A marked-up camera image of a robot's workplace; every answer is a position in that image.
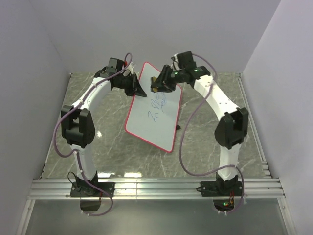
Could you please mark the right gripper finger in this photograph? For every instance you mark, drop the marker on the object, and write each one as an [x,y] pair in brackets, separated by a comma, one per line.
[164,76]
[162,89]

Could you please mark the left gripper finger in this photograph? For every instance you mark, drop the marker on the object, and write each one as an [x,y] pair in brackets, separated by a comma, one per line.
[137,89]
[130,91]

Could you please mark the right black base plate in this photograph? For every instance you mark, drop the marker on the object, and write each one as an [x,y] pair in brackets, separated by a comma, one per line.
[218,189]

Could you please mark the yellow eraser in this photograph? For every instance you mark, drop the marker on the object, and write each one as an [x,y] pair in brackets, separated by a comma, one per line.
[154,85]

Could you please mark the aluminium mounting rail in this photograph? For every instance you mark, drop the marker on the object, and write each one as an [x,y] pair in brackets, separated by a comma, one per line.
[153,189]

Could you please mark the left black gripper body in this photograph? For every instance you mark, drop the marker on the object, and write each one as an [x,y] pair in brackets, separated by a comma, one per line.
[125,82]

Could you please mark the red framed whiteboard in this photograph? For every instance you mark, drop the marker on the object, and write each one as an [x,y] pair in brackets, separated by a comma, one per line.
[154,118]

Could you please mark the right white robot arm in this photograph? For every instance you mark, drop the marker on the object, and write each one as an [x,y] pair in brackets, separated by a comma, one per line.
[230,131]

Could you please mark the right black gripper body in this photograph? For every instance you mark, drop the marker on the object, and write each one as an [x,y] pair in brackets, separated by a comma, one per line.
[176,77]

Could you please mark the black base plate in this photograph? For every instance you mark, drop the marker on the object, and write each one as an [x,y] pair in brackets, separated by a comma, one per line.
[82,189]
[218,189]

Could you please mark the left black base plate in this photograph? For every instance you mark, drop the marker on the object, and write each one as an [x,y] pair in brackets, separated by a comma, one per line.
[82,189]

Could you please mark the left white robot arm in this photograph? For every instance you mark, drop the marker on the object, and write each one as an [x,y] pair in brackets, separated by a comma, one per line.
[78,129]

